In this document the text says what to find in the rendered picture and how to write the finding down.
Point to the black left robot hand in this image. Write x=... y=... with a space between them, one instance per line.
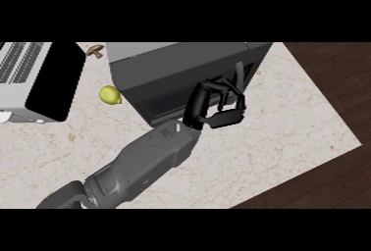
x=195 y=104

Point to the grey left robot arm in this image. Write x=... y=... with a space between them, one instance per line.
x=144 y=157

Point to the dark grey microwave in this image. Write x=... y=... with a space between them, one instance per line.
x=159 y=68

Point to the yellow lemon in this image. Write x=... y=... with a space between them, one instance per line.
x=109 y=95

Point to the brown mushroom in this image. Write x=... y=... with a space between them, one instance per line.
x=94 y=50

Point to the black toaster oven door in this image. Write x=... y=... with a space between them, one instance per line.
x=54 y=81

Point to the silver toaster oven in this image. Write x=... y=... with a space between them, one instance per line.
x=19 y=85

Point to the white rounded object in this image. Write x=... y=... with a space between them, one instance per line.
x=3 y=116

